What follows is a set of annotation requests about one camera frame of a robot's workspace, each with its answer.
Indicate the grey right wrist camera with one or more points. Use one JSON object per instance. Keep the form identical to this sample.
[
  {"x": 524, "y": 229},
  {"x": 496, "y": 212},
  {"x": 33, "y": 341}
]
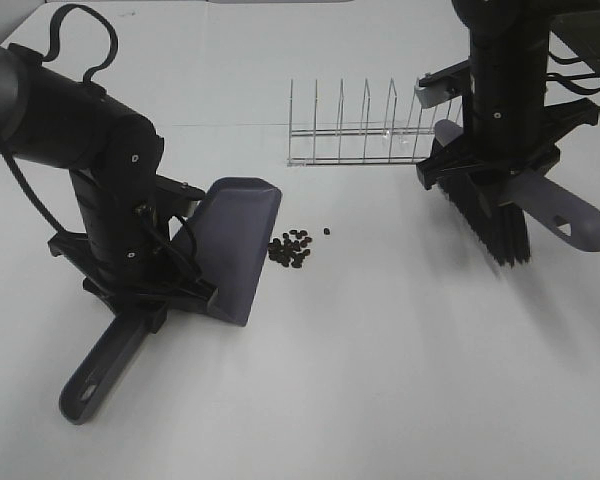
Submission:
[{"x": 437, "y": 87}]

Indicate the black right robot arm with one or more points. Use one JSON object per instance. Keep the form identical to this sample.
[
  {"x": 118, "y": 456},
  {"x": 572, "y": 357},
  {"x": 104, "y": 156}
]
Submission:
[{"x": 509, "y": 52}]

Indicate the pile of coffee beans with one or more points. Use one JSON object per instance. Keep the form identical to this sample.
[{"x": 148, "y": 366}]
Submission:
[{"x": 290, "y": 249}]

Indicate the metal wire rack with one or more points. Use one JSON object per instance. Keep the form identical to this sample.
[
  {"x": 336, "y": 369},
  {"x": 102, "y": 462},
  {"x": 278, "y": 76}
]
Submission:
[{"x": 344, "y": 127}]

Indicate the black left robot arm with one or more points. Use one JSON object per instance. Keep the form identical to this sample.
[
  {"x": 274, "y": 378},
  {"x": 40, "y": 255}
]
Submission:
[{"x": 111, "y": 152}]

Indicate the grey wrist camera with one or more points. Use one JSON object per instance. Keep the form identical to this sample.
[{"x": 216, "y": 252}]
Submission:
[
  {"x": 176, "y": 198},
  {"x": 437, "y": 87}
]

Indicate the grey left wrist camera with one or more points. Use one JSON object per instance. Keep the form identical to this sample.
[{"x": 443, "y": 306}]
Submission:
[{"x": 176, "y": 198}]

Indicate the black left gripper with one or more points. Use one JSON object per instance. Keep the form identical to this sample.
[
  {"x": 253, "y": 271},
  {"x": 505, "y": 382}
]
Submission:
[{"x": 137, "y": 268}]

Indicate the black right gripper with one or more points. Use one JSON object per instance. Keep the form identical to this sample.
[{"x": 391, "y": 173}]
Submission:
[{"x": 487, "y": 151}]

